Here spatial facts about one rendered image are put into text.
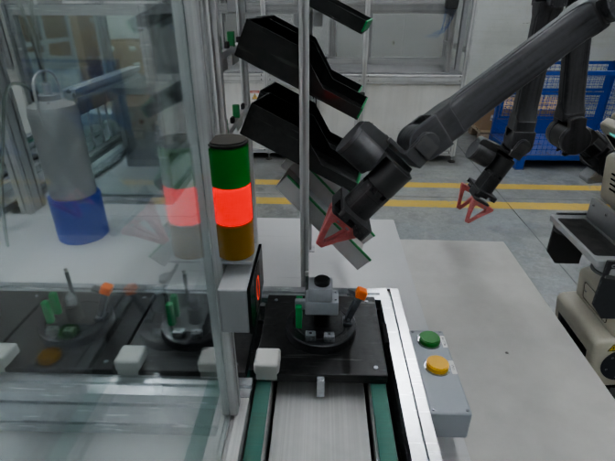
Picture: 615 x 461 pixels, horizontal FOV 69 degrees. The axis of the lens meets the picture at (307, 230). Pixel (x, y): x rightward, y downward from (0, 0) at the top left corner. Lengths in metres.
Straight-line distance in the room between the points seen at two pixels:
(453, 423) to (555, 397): 0.29
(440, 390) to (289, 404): 0.27
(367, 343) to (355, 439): 0.18
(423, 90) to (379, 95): 0.44
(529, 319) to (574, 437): 0.34
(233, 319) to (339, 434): 0.32
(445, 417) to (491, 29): 9.12
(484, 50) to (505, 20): 0.59
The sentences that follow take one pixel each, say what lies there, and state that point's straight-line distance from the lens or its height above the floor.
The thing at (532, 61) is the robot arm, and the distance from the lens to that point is 0.84.
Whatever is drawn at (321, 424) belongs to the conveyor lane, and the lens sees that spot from 0.84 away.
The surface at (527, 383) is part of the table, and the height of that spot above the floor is 0.86.
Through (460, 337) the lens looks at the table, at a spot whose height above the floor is 0.86.
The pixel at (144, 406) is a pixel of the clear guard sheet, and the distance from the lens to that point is 0.42.
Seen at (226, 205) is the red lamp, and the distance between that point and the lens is 0.56.
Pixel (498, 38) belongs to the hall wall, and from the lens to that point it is 9.75.
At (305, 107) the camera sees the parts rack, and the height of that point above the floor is 1.37.
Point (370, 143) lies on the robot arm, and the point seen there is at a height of 1.36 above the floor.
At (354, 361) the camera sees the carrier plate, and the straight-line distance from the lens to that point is 0.87.
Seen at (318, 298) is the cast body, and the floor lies 1.06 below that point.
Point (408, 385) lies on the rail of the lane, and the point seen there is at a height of 0.95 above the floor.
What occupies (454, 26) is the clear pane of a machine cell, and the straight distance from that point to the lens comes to 4.88.
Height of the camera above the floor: 1.56
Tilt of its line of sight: 27 degrees down
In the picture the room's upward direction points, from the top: straight up
